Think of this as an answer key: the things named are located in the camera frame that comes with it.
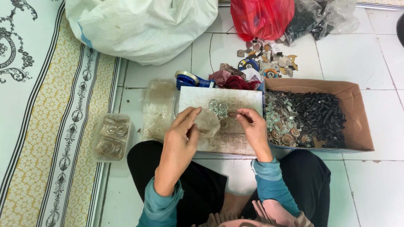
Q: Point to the white woven sack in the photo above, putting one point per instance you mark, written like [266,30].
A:
[142,26]

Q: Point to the pile of empty clear bags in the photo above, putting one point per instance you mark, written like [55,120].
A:
[157,107]

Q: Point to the brown cardboard box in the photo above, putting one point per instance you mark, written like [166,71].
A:
[353,126]

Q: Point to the person's pink garment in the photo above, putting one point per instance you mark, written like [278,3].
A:
[268,216]

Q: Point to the scattered metal scrap pieces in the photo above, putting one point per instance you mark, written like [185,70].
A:
[277,61]

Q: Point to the person's right hand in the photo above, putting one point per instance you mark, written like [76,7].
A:
[257,132]

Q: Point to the round metal gear disc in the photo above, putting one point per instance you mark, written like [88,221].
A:
[215,110]
[223,105]
[222,114]
[213,103]

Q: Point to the clear tub of filled packets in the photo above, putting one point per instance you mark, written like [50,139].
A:
[112,138]

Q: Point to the white work board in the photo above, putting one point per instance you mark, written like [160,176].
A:
[221,94]

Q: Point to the blue tape dispenser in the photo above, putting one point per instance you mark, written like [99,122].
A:
[189,80]

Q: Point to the small brown round disc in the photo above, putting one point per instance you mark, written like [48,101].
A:
[232,114]

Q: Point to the clear bag of black parts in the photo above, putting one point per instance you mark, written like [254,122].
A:
[303,20]
[336,19]

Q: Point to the small clear plastic bag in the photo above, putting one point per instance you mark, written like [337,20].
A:
[209,124]

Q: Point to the patterned floor mat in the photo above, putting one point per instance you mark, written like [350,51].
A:
[47,119]

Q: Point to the heap of black cylinder parts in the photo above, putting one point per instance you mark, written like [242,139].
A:
[318,116]

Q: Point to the small orange grinding disc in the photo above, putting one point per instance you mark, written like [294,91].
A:
[270,73]

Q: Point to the person's black trousers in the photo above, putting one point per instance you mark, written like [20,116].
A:
[202,186]

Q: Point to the person's left hand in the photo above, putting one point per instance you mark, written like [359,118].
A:
[176,142]

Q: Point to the blue grinding disc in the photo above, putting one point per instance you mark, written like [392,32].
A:
[248,65]

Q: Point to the red plastic bag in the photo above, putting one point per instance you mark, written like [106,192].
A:
[260,17]

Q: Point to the pile of cloth rags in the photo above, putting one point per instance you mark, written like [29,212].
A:
[235,80]

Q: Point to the dark rounded object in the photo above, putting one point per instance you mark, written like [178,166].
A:
[400,28]

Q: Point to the heap of small metal parts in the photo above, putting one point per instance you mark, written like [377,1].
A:
[281,126]

